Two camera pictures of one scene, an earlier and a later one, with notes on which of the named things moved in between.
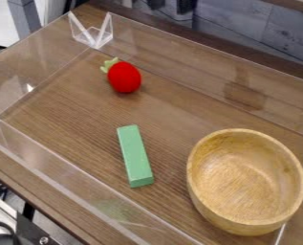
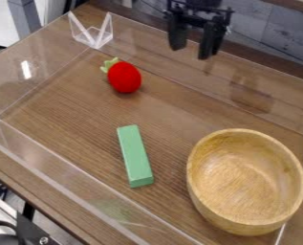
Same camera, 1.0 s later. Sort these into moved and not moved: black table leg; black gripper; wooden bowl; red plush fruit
Moved: black gripper
Not moved: wooden bowl; red plush fruit; black table leg
